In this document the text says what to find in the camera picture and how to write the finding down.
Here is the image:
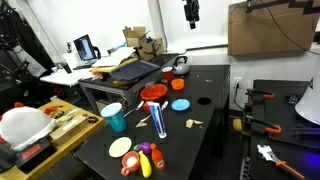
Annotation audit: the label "red mug with white inside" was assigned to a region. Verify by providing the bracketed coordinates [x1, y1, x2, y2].
[120, 150, 141, 177]

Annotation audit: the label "orange toy ketchup bottle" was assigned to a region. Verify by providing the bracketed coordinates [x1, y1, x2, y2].
[149, 143, 166, 172]

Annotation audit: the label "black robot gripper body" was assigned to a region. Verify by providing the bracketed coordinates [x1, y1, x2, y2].
[183, 0, 201, 22]

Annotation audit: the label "black workbench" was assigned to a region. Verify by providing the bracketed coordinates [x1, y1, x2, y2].
[248, 79, 320, 180]

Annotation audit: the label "wooden table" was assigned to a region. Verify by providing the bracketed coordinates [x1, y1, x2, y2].
[0, 98, 107, 180]

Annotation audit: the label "white wall outlet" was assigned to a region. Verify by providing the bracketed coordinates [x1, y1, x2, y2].
[233, 77, 243, 90]

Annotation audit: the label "black table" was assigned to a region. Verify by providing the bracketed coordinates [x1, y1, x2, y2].
[73, 64, 231, 180]

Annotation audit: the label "orange handled black clamp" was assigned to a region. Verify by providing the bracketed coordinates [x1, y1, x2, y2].
[243, 116, 283, 136]
[245, 88, 276, 102]

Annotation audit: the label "blue and white toothpaste tube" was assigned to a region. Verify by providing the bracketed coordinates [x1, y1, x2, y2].
[146, 101, 168, 139]

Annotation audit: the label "black cable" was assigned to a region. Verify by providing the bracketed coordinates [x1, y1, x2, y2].
[258, 0, 320, 56]

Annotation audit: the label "crumpled paper scrap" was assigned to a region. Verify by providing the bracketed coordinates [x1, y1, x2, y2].
[185, 118, 204, 129]

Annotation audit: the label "dark blue folder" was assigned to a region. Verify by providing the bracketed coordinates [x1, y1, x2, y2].
[109, 59, 161, 82]

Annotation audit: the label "silver fork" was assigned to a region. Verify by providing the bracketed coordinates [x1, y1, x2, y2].
[139, 100, 170, 124]
[123, 100, 145, 118]

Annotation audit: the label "black headphones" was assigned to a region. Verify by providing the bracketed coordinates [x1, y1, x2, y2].
[92, 45, 102, 61]

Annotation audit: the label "white paper stack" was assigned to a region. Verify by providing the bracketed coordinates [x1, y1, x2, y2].
[91, 46, 136, 68]

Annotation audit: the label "yellow sponge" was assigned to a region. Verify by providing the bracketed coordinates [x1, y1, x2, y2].
[232, 118, 244, 133]

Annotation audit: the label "purple toy eggplant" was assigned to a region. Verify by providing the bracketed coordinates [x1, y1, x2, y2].
[132, 142, 153, 155]

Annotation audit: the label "blue plastic plate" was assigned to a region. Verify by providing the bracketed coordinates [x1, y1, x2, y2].
[170, 98, 191, 112]

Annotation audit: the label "open laptop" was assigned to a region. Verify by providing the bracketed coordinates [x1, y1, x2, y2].
[73, 34, 98, 63]

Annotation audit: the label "grey metal table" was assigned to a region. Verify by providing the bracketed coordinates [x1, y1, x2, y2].
[78, 53, 180, 114]

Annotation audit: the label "red plastic bowl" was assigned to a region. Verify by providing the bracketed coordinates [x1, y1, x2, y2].
[139, 83, 169, 102]

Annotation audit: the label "white cloth bundle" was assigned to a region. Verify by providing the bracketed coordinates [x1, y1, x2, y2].
[0, 106, 58, 152]

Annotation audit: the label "yellow toy banana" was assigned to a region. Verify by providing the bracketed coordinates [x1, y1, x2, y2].
[138, 150, 153, 179]

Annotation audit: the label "cream round plate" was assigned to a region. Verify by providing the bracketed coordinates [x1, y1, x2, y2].
[108, 136, 133, 159]

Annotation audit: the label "grey kettle with black handle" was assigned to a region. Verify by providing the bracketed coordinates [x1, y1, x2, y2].
[172, 55, 191, 76]

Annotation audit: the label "large cardboard panel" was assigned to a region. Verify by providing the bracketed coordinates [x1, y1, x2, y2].
[227, 0, 320, 56]

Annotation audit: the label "white lamp shade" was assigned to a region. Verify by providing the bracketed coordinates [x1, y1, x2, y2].
[294, 54, 320, 126]

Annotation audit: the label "yellow wooden board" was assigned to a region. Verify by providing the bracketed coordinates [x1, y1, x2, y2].
[88, 57, 139, 74]

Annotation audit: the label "teal plastic cup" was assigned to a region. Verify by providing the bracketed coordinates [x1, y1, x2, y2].
[100, 102, 128, 133]

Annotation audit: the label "small orange bowl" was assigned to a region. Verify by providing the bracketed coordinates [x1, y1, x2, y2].
[170, 78, 185, 91]

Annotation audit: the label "orange handled metal scraper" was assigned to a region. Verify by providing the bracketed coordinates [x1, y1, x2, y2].
[257, 143, 306, 180]

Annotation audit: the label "flat cardboard box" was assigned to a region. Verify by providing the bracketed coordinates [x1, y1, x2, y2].
[49, 114, 90, 141]

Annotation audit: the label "black scale with red label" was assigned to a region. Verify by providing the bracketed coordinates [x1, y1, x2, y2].
[14, 137, 58, 174]

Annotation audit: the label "open cardboard box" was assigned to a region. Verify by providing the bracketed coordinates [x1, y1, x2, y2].
[122, 26, 151, 48]

